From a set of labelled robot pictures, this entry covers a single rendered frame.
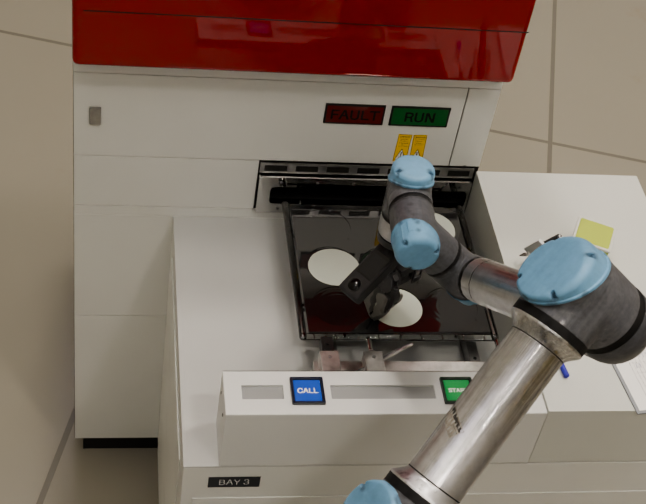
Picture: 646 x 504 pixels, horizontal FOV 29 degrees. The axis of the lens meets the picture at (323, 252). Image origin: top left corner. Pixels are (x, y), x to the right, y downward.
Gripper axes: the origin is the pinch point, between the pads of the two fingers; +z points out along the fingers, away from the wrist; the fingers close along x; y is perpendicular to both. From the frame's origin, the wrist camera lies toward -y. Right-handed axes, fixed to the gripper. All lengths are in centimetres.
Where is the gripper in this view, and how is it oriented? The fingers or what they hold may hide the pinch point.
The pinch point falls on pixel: (371, 315)
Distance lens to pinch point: 231.2
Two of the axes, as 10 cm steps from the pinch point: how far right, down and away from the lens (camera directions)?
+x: -6.6, -5.8, 4.8
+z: -1.3, 7.1, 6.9
